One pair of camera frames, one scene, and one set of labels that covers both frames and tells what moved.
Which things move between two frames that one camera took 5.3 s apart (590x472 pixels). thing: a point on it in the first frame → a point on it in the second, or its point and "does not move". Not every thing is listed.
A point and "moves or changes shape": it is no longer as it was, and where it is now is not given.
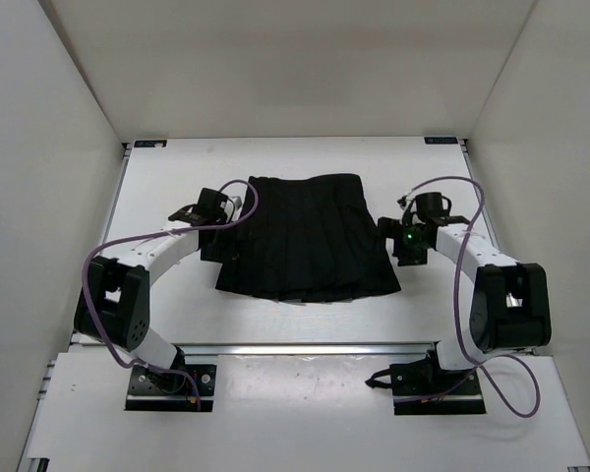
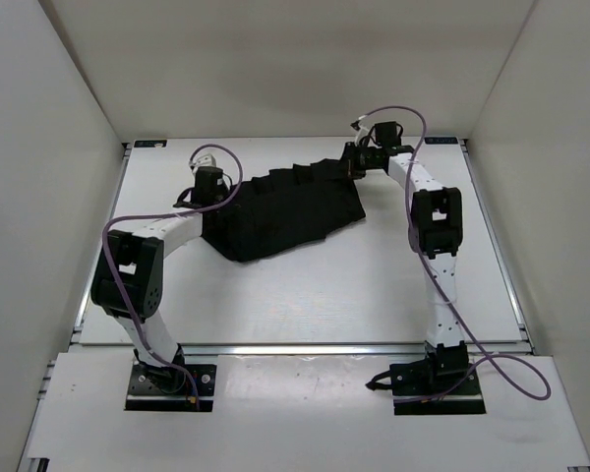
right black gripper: x=388 y=228 → x=351 y=161
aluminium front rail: x=281 y=350 does not move
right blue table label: x=441 y=140 does not move
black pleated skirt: x=307 y=238 moves or changes shape
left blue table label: x=149 y=143 does not move
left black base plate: x=185 y=387 does not move
